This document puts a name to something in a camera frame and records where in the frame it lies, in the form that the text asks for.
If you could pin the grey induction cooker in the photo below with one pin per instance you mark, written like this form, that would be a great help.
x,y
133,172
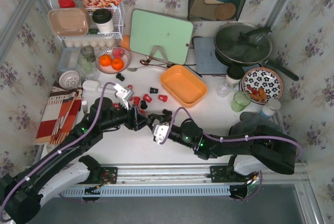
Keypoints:
x,y
205,57

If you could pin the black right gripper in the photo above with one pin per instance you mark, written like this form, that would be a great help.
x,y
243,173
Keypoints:
x,y
162,124

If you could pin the egg tray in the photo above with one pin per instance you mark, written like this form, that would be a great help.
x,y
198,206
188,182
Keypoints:
x,y
98,44

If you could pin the small cup black lid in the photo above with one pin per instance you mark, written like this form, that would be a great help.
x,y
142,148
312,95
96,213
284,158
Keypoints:
x,y
234,74

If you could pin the white blue bottle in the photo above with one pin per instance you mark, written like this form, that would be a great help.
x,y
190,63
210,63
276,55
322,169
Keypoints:
x,y
270,108

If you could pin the grey cloth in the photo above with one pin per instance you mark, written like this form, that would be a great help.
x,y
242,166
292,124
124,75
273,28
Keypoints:
x,y
249,122

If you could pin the clear glass jar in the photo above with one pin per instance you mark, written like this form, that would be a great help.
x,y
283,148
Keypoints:
x,y
86,60

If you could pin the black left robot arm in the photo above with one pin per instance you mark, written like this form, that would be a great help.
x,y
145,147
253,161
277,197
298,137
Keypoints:
x,y
23,196

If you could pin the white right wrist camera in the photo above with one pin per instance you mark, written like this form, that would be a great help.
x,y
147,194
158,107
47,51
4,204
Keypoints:
x,y
160,133

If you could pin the black coffee capsule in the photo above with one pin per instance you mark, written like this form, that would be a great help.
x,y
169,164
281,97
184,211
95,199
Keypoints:
x,y
153,90
167,112
143,105
120,77

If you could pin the white strainer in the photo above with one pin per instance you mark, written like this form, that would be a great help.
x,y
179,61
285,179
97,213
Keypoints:
x,y
69,79

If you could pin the blue flower patterned plate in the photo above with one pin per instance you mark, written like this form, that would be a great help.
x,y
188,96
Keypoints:
x,y
262,84

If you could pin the green cutting board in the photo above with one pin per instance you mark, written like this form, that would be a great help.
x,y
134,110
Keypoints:
x,y
160,36

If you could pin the green translucent cup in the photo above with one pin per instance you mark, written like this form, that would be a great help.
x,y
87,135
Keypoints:
x,y
240,101

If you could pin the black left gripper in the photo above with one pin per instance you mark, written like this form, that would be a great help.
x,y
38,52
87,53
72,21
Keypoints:
x,y
136,119

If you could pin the striped red cloth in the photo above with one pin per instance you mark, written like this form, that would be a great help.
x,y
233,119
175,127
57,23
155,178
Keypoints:
x,y
59,115

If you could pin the beige plastic container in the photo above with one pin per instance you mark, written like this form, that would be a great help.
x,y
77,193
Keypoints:
x,y
69,22

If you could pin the red lidded jar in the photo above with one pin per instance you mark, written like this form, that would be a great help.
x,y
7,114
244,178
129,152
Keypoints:
x,y
66,3

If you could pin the clear blue rimmed container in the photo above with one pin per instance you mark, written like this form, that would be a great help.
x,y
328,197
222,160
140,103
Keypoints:
x,y
68,60

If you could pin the black frying pan with lid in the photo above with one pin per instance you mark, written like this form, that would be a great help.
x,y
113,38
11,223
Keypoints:
x,y
244,44

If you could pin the bowl with fruit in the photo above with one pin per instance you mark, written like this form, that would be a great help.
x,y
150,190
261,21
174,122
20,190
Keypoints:
x,y
113,60

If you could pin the white wire rack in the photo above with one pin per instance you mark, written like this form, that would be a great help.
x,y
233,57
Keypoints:
x,y
118,13

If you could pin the metal spoon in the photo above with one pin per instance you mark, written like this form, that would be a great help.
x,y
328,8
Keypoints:
x,y
147,63

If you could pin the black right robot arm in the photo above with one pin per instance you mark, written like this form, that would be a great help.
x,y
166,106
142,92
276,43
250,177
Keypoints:
x,y
253,143

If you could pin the orange plastic storage basket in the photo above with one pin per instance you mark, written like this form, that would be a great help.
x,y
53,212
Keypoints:
x,y
186,88

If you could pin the white cup black lid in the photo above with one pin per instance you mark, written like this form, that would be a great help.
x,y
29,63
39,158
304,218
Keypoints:
x,y
103,19

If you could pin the black mesh organizer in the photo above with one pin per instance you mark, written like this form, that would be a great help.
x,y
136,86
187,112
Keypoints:
x,y
214,10

